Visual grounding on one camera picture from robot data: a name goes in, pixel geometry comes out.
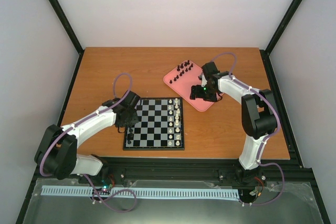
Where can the pink plastic tray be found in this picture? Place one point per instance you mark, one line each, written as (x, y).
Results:
(183, 85)

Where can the light blue cable duct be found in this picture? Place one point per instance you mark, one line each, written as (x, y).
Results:
(142, 193)

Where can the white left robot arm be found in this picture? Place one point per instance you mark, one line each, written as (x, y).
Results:
(57, 153)

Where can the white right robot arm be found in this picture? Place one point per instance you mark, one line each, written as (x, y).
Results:
(260, 119)

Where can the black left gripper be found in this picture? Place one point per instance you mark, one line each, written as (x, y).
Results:
(134, 121)

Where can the black and white chessboard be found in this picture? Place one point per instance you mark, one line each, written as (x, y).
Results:
(151, 132)

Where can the black aluminium frame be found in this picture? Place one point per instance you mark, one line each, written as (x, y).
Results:
(169, 169)

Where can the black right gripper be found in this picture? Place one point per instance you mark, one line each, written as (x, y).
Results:
(198, 95)

